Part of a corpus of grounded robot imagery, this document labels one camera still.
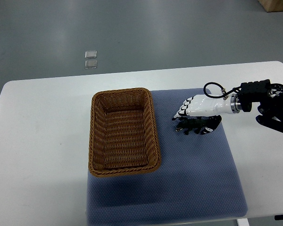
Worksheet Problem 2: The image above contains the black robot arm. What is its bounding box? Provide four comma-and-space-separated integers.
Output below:
237, 80, 283, 133

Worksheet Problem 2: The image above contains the upper floor socket plate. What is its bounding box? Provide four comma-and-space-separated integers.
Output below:
84, 50, 97, 59

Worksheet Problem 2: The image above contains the dark toy crocodile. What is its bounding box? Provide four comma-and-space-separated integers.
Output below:
175, 117, 208, 135

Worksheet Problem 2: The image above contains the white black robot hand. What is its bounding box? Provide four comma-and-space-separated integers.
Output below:
172, 95, 240, 135

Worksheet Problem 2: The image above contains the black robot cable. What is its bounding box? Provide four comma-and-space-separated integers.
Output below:
203, 81, 242, 100

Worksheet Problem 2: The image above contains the brown wicker basket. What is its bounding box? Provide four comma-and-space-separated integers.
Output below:
88, 88, 161, 178

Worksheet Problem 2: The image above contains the cardboard box corner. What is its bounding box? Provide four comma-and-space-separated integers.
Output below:
258, 0, 283, 12

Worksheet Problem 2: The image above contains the blue textured mat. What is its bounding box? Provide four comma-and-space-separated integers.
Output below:
87, 88, 248, 226

